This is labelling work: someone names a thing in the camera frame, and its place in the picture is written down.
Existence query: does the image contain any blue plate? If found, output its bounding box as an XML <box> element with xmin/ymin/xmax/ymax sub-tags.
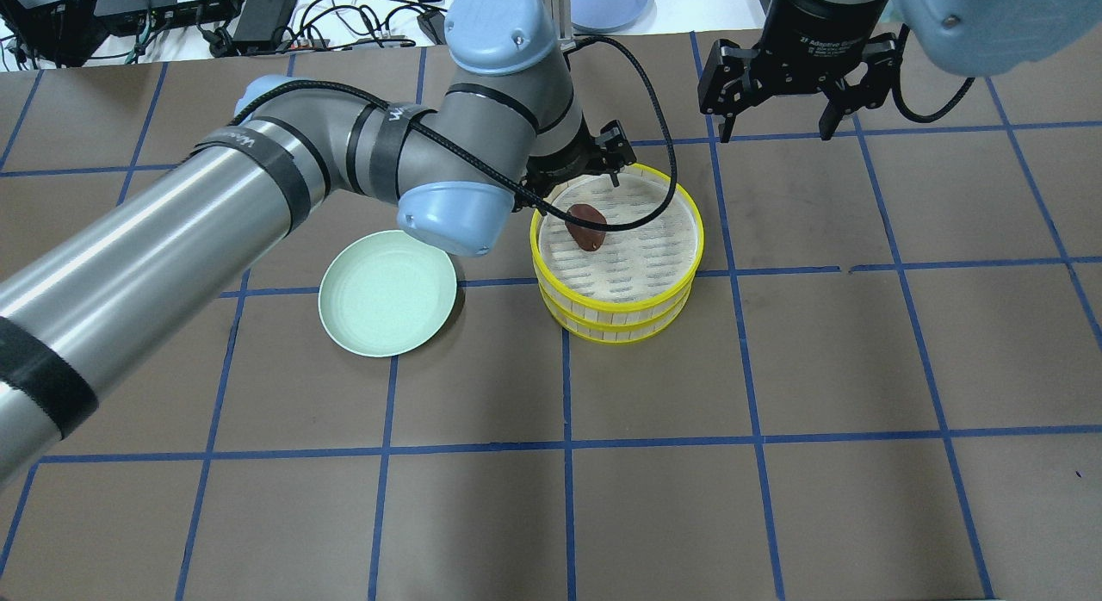
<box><xmin>571</xmin><ymin>0</ymin><xmax>650</xmax><ymax>33</ymax></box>

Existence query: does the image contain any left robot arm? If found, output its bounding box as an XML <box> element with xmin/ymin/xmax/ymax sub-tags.
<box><xmin>1</xmin><ymin>0</ymin><xmax>636</xmax><ymax>484</ymax></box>

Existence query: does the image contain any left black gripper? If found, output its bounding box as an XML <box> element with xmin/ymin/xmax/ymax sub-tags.
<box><xmin>515</xmin><ymin>120</ymin><xmax>637</xmax><ymax>216</ymax></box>

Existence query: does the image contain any dark red bun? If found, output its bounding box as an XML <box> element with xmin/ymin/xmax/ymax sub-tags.
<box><xmin>566</xmin><ymin>203</ymin><xmax>607</xmax><ymax>253</ymax></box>

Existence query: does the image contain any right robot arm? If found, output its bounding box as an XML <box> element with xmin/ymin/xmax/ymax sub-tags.
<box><xmin>696</xmin><ymin>0</ymin><xmax>1101</xmax><ymax>141</ymax></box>

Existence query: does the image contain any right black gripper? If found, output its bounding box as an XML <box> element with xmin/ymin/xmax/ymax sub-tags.
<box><xmin>696</xmin><ymin>0</ymin><xmax>903</xmax><ymax>143</ymax></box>

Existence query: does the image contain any light green plate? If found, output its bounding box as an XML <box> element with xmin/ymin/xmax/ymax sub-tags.
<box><xmin>318</xmin><ymin>230</ymin><xmax>458</xmax><ymax>357</ymax></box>

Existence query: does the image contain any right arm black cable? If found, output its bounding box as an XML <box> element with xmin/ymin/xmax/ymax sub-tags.
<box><xmin>892</xmin><ymin>28</ymin><xmax>977</xmax><ymax>125</ymax></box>

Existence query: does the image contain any black power adapter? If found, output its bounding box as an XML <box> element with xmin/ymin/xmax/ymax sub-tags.
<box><xmin>417</xmin><ymin>9</ymin><xmax>446</xmax><ymax>45</ymax></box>

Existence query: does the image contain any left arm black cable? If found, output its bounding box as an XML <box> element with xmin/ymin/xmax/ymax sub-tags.
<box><xmin>228</xmin><ymin>34</ymin><xmax>679</xmax><ymax>233</ymax></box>

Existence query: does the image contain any yellow steamer layer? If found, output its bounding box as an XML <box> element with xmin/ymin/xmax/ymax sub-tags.
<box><xmin>529</xmin><ymin>163</ymin><xmax>704</xmax><ymax>315</ymax></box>
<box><xmin>539</xmin><ymin>282</ymin><xmax>692</xmax><ymax>345</ymax></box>

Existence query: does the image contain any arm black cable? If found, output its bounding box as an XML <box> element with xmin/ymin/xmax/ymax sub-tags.
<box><xmin>892</xmin><ymin>28</ymin><xmax>977</xmax><ymax>125</ymax></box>
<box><xmin>228</xmin><ymin>34</ymin><xmax>679</xmax><ymax>233</ymax></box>

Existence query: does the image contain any aluminium frame post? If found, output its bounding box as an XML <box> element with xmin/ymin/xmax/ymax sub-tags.
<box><xmin>541</xmin><ymin>0</ymin><xmax>573</xmax><ymax>49</ymax></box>

